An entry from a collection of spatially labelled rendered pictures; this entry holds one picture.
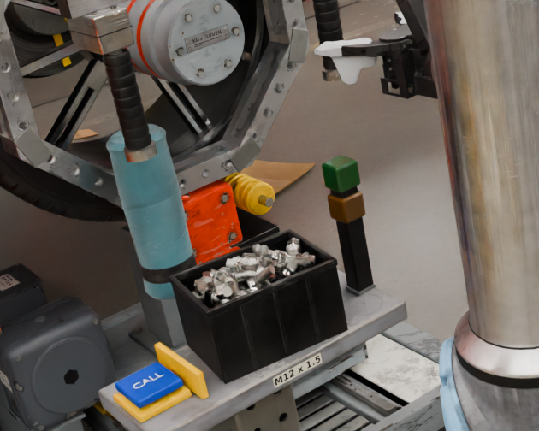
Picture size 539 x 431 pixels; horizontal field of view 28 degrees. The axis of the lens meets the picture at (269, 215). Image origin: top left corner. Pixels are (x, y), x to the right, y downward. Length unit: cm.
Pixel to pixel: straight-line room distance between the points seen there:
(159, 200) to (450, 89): 72
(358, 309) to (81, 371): 53
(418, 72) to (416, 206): 151
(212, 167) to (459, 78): 88
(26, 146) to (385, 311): 57
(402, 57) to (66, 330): 76
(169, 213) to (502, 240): 70
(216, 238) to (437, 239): 105
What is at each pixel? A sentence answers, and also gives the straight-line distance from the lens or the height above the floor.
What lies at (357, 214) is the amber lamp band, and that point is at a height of 58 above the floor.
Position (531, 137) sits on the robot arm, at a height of 87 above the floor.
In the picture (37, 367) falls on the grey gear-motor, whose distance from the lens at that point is 183.
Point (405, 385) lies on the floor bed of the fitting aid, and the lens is 206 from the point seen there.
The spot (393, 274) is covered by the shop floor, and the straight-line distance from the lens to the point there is 261.
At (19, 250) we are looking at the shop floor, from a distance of 323.
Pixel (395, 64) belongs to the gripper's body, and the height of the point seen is 80.
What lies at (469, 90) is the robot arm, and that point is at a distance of 94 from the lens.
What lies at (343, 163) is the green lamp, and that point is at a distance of 153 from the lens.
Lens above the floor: 123
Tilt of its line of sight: 24 degrees down
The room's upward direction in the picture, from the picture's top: 12 degrees counter-clockwise
